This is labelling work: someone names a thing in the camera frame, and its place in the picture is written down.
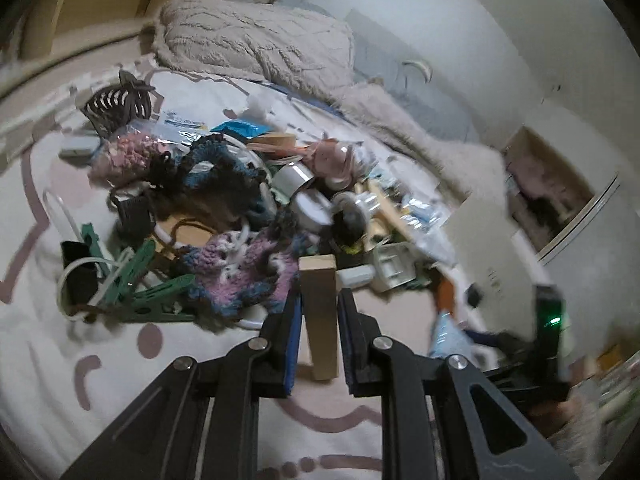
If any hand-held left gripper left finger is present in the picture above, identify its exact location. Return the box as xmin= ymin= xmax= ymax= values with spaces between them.
xmin=60 ymin=290 xmax=304 ymax=480

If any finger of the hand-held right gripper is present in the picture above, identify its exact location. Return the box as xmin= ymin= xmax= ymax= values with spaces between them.
xmin=467 ymin=329 xmax=535 ymax=362

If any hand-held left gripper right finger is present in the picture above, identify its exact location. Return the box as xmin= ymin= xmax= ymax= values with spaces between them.
xmin=338 ymin=288 xmax=573 ymax=480

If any light wooden block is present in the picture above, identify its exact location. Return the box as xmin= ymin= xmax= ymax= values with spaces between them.
xmin=299 ymin=255 xmax=340 ymax=381

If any light blue sachet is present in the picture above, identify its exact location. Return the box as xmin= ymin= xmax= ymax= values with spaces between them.
xmin=429 ymin=310 xmax=472 ymax=359

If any white cardboard box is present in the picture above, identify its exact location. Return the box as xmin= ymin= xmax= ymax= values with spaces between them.
xmin=442 ymin=195 xmax=551 ymax=356

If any pink blue crochet piece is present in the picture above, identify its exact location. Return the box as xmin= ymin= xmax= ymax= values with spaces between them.
xmin=177 ymin=230 xmax=303 ymax=318

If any large green clip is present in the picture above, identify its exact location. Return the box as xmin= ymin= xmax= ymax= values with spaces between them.
xmin=95 ymin=240 xmax=198 ymax=323

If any light wooden oval board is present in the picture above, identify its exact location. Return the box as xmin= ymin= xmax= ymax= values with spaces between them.
xmin=247 ymin=132 xmax=301 ymax=153

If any white cable tie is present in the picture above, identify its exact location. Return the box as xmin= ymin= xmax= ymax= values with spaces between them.
xmin=42 ymin=187 xmax=138 ymax=323

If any white plastic bar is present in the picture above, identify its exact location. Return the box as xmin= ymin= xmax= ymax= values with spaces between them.
xmin=337 ymin=266 xmax=376 ymax=288

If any white plastic holder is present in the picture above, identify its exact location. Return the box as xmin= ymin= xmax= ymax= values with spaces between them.
xmin=370 ymin=242 xmax=421 ymax=293

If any black item with yellow trim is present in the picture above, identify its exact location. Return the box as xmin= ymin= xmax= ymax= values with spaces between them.
xmin=332 ymin=207 xmax=371 ymax=256

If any white tape roll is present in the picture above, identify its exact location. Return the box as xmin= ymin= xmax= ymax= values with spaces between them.
xmin=290 ymin=187 xmax=336 ymax=233

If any clear plastic bag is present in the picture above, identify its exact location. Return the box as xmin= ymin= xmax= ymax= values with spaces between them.
xmin=395 ymin=195 xmax=456 ymax=266

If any pink clothes pile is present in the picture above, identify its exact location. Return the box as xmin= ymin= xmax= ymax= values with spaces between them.
xmin=510 ymin=155 xmax=556 ymax=196

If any silver tape roll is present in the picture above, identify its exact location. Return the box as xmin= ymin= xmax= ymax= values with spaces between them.
xmin=272 ymin=160 xmax=316 ymax=196

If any closet alcove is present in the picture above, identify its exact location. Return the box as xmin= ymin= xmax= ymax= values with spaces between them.
xmin=502 ymin=125 xmax=621 ymax=261

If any pink cloth pouch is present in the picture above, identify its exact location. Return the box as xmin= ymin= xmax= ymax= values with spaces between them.
xmin=305 ymin=140 xmax=361 ymax=181

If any black ribbed item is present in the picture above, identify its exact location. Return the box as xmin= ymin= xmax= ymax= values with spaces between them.
xmin=112 ymin=195 xmax=153 ymax=241

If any blue black crochet scrunchie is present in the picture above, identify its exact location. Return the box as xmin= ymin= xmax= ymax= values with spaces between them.
xmin=180 ymin=137 xmax=278 ymax=221

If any black small box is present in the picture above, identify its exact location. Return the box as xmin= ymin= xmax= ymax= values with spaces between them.
xmin=60 ymin=241 xmax=101 ymax=311

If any blue packet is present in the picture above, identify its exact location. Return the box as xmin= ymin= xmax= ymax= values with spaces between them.
xmin=210 ymin=120 xmax=266 ymax=138

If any small green clip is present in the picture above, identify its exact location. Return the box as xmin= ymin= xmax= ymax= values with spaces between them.
xmin=80 ymin=223 xmax=108 ymax=266

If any white blue label card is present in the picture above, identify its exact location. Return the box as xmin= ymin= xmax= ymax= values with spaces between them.
xmin=162 ymin=112 xmax=208 ymax=131

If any pink crochet in plastic bag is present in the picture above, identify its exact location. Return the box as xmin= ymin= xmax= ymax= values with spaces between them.
xmin=89 ymin=120 xmax=173 ymax=186

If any grey small box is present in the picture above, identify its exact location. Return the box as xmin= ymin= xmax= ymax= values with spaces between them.
xmin=60 ymin=135 xmax=101 ymax=158

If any black hair claw clip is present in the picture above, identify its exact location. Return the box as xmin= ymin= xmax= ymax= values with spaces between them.
xmin=82 ymin=71 xmax=156 ymax=133

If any beige fluffy blanket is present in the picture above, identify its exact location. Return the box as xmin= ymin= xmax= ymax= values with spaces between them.
xmin=152 ymin=0 xmax=506 ymax=196

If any wooden headboard shelf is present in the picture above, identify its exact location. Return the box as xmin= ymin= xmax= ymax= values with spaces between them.
xmin=0 ymin=0 xmax=246 ymax=96

